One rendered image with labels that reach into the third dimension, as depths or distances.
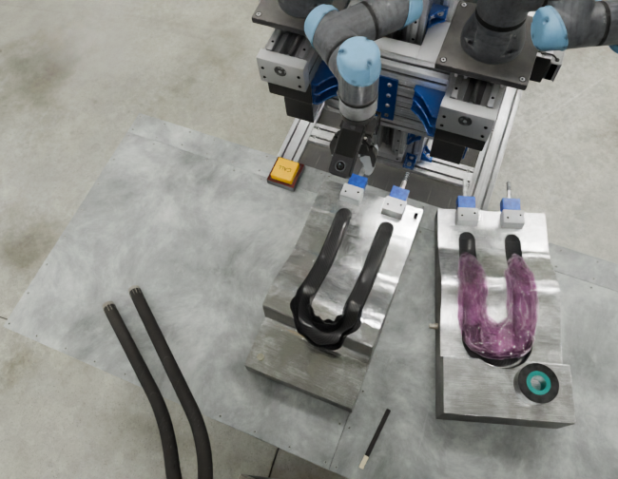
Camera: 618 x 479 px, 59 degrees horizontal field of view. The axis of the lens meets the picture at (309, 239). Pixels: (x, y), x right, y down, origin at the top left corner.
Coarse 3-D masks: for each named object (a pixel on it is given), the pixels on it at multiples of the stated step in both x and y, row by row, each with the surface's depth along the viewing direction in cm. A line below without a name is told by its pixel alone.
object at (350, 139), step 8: (344, 128) 110; (352, 128) 109; (360, 128) 109; (344, 136) 110; (352, 136) 109; (360, 136) 109; (344, 144) 110; (352, 144) 109; (360, 144) 111; (336, 152) 110; (344, 152) 110; (352, 152) 109; (336, 160) 110; (344, 160) 110; (352, 160) 109; (336, 168) 110; (344, 168) 110; (352, 168) 110; (344, 176) 110
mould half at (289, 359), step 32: (320, 192) 136; (320, 224) 133; (352, 224) 133; (416, 224) 131; (352, 256) 130; (288, 288) 122; (320, 288) 123; (352, 288) 124; (384, 288) 125; (288, 320) 122; (384, 320) 128; (256, 352) 124; (288, 352) 123; (320, 352) 123; (352, 352) 122; (288, 384) 122; (320, 384) 120; (352, 384) 119
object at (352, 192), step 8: (352, 176) 136; (360, 176) 136; (344, 184) 134; (352, 184) 135; (360, 184) 135; (344, 192) 133; (352, 192) 133; (360, 192) 133; (344, 200) 134; (352, 200) 133; (360, 200) 134
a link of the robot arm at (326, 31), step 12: (312, 12) 101; (324, 12) 100; (336, 12) 101; (348, 12) 100; (360, 12) 100; (312, 24) 101; (324, 24) 99; (336, 24) 99; (348, 24) 99; (360, 24) 100; (372, 24) 100; (312, 36) 101; (324, 36) 99; (336, 36) 98; (348, 36) 98; (372, 36) 102; (324, 48) 99; (324, 60) 101
